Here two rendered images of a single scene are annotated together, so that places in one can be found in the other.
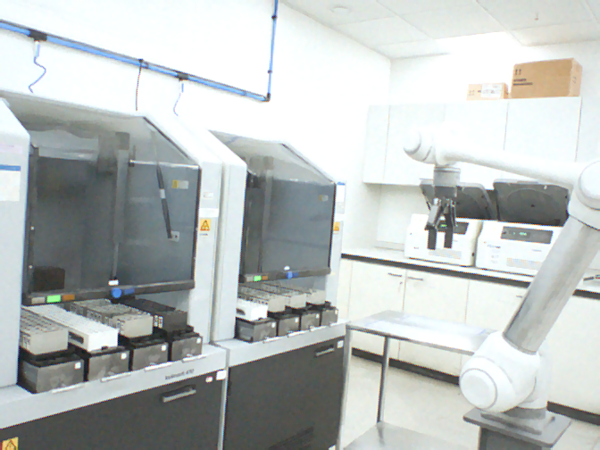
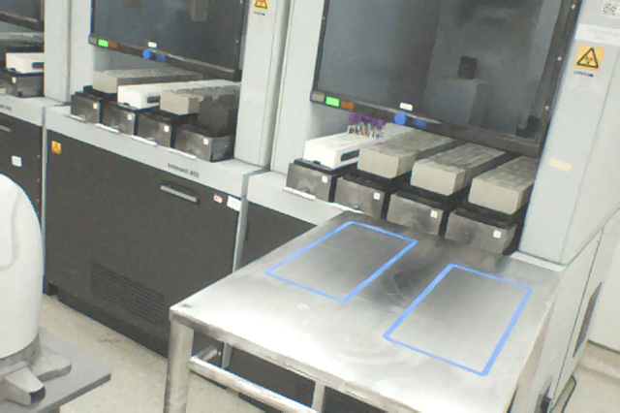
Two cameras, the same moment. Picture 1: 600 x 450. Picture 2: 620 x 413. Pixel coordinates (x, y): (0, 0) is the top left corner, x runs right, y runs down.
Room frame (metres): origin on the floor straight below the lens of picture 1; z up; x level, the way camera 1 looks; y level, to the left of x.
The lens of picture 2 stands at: (1.95, -1.58, 1.28)
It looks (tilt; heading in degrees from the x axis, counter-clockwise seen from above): 18 degrees down; 82
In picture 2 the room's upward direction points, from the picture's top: 8 degrees clockwise
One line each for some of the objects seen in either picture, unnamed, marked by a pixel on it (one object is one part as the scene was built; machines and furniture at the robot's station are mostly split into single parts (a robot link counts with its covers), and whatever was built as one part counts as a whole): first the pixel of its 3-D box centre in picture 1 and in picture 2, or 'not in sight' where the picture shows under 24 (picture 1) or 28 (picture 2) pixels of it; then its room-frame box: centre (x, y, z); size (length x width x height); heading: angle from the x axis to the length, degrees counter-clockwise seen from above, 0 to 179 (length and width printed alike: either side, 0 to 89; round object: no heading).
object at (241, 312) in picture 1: (233, 307); (347, 149); (2.27, 0.25, 0.83); 0.30 x 0.10 x 0.06; 52
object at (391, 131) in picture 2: not in sight; (396, 137); (2.46, 0.50, 0.83); 0.30 x 0.10 x 0.06; 52
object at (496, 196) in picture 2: (316, 297); (494, 196); (2.57, -0.11, 0.85); 0.12 x 0.02 x 0.06; 141
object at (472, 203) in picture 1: (454, 221); not in sight; (4.40, -1.25, 1.22); 0.62 x 0.56 x 0.64; 140
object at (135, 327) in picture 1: (137, 327); (176, 104); (1.77, 0.51, 0.85); 0.12 x 0.02 x 0.06; 143
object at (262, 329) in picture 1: (211, 313); (366, 161); (2.35, 0.35, 0.78); 0.73 x 0.14 x 0.09; 52
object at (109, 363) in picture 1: (56, 338); (190, 110); (1.80, 0.79, 0.78); 0.73 x 0.14 x 0.09; 52
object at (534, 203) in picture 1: (529, 226); not in sight; (4.04, -1.72, 1.24); 0.62 x 0.56 x 0.69; 143
